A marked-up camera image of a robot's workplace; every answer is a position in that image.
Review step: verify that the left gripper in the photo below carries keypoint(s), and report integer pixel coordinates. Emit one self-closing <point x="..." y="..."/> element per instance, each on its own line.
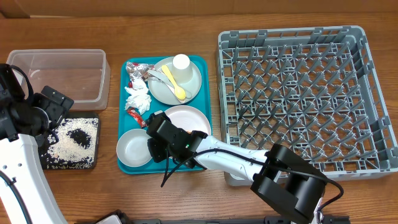
<point x="56" y="104"/>

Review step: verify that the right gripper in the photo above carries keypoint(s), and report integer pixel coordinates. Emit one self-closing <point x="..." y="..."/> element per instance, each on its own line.
<point x="157" y="155"/>

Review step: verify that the pink plate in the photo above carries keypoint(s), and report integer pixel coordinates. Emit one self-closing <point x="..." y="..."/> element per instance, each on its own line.
<point x="188" y="118"/>

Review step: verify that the grey bowl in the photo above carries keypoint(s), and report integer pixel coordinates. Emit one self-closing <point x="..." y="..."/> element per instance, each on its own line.
<point x="132" y="149"/>

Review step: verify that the rice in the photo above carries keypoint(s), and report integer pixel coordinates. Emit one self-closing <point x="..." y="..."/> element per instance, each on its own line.
<point x="73" y="143"/>

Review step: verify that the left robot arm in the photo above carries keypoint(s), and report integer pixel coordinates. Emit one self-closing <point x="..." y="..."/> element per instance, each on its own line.
<point x="27" y="119"/>

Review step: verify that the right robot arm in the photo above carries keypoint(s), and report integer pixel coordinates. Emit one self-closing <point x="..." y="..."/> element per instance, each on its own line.
<point x="287" y="183"/>

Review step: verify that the black waste tray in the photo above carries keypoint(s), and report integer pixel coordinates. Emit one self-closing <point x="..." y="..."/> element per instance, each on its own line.
<point x="74" y="143"/>

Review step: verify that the grey dishwasher rack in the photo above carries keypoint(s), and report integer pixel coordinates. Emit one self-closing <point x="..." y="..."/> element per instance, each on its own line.
<point x="312" y="89"/>

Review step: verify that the red sauce packet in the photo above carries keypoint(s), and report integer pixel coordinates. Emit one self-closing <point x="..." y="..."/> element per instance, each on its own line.
<point x="137" y="117"/>

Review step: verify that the clear plastic bin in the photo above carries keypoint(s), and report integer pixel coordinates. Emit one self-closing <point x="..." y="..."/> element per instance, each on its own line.
<point x="81" y="74"/>

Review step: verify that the yellow plastic spoon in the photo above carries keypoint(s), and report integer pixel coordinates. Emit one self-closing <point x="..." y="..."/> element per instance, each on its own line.
<point x="172" y="81"/>

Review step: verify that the crumpled white napkin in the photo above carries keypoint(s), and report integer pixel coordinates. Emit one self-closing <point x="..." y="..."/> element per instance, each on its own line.
<point x="138" y="96"/>

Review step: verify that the teal serving tray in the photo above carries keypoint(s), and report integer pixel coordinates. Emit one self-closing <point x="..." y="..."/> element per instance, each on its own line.
<point x="201" y="102"/>

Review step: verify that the white paper cup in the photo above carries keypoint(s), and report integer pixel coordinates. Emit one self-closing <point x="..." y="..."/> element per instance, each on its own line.
<point x="182" y="68"/>

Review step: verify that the crumpled foil wrapper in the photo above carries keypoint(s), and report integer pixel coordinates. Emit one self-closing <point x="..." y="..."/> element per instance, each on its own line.
<point x="138" y="70"/>

